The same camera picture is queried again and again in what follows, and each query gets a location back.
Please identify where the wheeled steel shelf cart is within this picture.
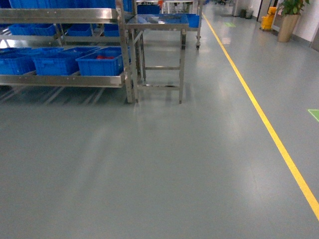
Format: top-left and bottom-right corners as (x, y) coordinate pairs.
(136, 0), (204, 49)

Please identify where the blue plastic bin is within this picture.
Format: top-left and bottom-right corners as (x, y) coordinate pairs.
(0, 47), (63, 75)
(32, 46), (100, 76)

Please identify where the steel shelf rack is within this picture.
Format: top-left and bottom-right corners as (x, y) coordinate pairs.
(0, 0), (137, 104)

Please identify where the blue bin with red parts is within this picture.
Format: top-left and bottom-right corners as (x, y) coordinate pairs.
(76, 47), (124, 76)

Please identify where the small steel table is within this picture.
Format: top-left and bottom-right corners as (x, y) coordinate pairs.
(125, 14), (187, 103)

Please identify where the yellow mop bucket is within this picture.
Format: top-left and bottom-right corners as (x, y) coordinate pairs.
(260, 7), (277, 31)

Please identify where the tall beige planter plant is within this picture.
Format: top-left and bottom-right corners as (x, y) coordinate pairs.
(277, 0), (310, 43)

